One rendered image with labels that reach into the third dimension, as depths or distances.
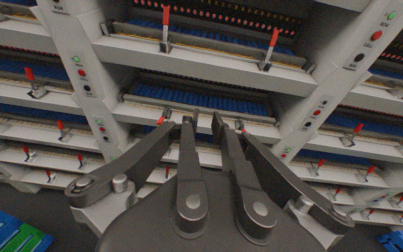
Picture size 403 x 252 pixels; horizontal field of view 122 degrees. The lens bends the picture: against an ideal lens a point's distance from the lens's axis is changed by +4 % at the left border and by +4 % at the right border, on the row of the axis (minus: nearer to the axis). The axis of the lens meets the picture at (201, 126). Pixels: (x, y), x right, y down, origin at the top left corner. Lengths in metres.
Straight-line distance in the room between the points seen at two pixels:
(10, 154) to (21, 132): 0.27
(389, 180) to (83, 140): 1.49
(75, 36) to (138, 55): 0.15
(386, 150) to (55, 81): 1.31
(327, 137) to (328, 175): 0.25
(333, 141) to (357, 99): 0.18
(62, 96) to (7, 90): 0.18
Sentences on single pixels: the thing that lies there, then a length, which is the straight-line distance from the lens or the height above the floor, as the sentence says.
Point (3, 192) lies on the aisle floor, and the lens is 1.55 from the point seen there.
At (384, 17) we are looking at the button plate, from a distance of 0.50.
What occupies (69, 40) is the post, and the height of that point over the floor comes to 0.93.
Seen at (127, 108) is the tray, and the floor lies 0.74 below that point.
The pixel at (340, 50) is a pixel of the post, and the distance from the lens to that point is 0.47.
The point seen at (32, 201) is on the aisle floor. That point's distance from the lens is 1.38.
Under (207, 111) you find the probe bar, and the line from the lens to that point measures 0.42.
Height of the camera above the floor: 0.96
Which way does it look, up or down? 33 degrees down
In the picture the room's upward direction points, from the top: 11 degrees clockwise
